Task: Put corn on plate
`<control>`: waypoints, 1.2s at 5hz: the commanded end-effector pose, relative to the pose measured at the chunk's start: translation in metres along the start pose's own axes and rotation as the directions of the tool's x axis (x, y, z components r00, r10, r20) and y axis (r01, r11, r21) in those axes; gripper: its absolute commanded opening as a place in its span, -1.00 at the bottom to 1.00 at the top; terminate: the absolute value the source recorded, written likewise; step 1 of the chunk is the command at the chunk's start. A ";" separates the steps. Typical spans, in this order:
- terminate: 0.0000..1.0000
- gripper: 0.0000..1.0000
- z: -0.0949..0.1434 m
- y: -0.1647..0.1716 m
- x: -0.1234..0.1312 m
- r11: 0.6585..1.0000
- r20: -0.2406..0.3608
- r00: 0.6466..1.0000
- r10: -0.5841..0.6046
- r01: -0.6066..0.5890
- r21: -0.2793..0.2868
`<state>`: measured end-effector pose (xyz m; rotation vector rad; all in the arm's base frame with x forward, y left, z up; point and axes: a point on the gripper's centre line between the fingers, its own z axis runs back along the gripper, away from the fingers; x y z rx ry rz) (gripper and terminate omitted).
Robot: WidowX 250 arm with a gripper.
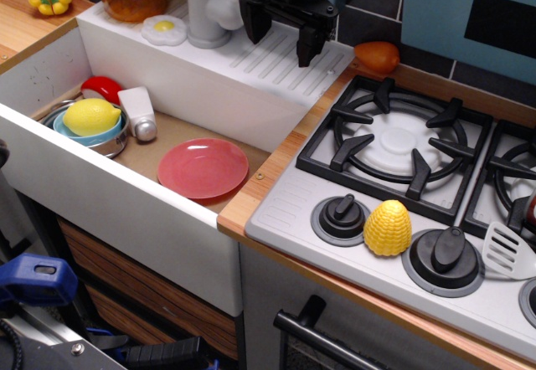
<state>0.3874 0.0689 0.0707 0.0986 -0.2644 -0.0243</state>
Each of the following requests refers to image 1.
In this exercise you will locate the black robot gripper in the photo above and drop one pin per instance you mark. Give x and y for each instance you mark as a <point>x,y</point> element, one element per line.
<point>257,16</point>

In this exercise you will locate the yellow toy corn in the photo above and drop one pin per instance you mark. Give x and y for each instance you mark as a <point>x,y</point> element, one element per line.
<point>388,229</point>

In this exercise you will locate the pink plastic plate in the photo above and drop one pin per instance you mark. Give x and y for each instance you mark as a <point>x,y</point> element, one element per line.
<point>203,168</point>

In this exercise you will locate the grey toy faucet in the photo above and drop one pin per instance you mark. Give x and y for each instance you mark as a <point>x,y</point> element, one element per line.
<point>211,22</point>

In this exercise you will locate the orange toy fruit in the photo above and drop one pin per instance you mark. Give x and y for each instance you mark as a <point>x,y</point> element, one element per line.
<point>379,56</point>

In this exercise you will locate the toy fried egg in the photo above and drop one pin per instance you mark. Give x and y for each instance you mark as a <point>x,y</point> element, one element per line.
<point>164,30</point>

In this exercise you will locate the black left burner grate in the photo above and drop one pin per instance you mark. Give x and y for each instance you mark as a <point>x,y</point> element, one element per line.
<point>385,142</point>

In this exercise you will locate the black burner grate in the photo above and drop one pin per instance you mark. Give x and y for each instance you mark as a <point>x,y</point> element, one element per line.
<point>385,142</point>
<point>505,182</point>

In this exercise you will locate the white salt shaker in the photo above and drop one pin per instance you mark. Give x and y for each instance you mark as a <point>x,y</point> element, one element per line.
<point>137,104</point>

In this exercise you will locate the white toy sink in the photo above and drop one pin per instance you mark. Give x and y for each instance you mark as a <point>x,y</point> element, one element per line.
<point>252,93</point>

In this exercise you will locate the red white toy mushroom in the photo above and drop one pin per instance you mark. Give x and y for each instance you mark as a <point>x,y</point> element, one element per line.
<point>101,87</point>

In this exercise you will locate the black left stove knob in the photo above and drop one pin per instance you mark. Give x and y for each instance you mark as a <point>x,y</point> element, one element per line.
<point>340,221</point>

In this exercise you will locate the black stove knob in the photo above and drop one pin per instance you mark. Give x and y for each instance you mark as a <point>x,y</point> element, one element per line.
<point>443,262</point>
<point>527,301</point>
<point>340,221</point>

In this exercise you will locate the silver metal pot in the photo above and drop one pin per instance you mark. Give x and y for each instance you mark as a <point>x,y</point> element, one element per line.
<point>109,148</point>

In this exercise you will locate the yellow toy lemon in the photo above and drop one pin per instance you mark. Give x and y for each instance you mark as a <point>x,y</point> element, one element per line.
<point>89,117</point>

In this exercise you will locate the light blue bowl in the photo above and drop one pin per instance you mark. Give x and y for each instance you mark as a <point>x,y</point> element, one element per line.
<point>60,127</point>

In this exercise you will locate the grey stove top panel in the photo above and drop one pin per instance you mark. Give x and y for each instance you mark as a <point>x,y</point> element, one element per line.
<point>283,221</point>

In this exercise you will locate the black right burner grate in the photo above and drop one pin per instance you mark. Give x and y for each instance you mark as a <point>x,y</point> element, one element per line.
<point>505,182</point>

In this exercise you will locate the black middle stove knob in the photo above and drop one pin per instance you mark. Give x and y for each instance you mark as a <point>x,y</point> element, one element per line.
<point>443,262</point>

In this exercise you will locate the wooden drawer front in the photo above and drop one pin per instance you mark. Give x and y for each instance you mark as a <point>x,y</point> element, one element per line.
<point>136,299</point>

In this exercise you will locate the white plastic spatula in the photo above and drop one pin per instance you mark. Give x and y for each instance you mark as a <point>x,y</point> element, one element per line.
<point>507,253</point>

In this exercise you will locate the blue clamp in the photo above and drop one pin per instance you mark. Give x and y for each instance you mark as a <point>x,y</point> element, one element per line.
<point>37,280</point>

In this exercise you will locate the black right stove knob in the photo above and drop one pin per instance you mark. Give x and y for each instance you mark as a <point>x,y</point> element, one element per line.
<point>527,301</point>

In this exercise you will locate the black oven door handle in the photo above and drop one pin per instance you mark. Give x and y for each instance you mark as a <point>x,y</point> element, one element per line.
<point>299,337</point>

